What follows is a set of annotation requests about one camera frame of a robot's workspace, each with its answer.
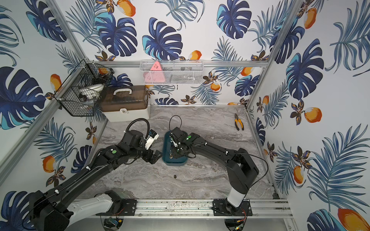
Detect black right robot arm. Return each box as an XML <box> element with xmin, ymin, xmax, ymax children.
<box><xmin>170</xmin><ymin>127</ymin><xmax>259</xmax><ymax>208</ymax></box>

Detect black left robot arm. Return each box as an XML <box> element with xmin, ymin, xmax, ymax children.
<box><xmin>28</xmin><ymin>130</ymin><xmax>161</xmax><ymax>231</ymax></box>

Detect teal plastic storage box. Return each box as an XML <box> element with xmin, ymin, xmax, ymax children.
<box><xmin>162</xmin><ymin>131</ymin><xmax>188</xmax><ymax>166</ymax></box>

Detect white storage case brown lid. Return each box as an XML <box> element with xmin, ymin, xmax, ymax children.
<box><xmin>99</xmin><ymin>85</ymin><xmax>150</xmax><ymax>122</ymax></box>

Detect orange black pliers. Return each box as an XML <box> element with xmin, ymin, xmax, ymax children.
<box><xmin>234</xmin><ymin>114</ymin><xmax>244</xmax><ymax>131</ymax></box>

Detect pink triangle card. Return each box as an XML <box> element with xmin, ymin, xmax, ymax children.
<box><xmin>144</xmin><ymin>61</ymin><xmax>166</xmax><ymax>84</ymax></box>

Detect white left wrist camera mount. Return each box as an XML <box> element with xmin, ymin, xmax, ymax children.
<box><xmin>145</xmin><ymin>130</ymin><xmax>159</xmax><ymax>150</ymax></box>

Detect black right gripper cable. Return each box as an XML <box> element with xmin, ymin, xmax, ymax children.
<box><xmin>169</xmin><ymin>115</ymin><xmax>183</xmax><ymax>133</ymax></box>

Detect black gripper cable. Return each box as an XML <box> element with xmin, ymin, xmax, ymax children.
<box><xmin>125</xmin><ymin>118</ymin><xmax>151</xmax><ymax>139</ymax></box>
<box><xmin>169</xmin><ymin>115</ymin><xmax>183</xmax><ymax>133</ymax></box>

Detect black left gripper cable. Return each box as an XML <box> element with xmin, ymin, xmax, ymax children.
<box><xmin>125</xmin><ymin>118</ymin><xmax>151</xmax><ymax>139</ymax></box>

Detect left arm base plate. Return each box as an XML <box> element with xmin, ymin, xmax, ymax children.
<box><xmin>96</xmin><ymin>199</ymin><xmax>137</xmax><ymax>217</ymax></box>

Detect aluminium front rail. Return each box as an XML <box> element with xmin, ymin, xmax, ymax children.
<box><xmin>69</xmin><ymin>195</ymin><xmax>293</xmax><ymax>222</ymax></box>

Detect white mesh wall shelf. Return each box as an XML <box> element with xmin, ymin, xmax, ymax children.
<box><xmin>140</xmin><ymin>60</ymin><xmax>204</xmax><ymax>85</ymax></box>

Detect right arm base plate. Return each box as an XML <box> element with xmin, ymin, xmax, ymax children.
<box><xmin>211</xmin><ymin>199</ymin><xmax>252</xmax><ymax>217</ymax></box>

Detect black wire basket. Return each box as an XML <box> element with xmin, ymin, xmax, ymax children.
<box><xmin>53</xmin><ymin>60</ymin><xmax>114</xmax><ymax>117</ymax></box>

